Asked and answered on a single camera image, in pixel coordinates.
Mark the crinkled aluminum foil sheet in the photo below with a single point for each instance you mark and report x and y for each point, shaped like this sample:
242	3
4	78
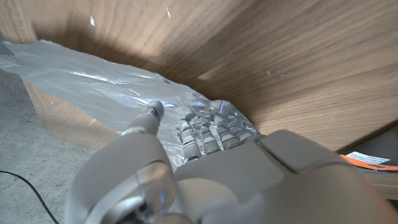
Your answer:
102	87

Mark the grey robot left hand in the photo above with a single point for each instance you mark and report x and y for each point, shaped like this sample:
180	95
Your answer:
242	186

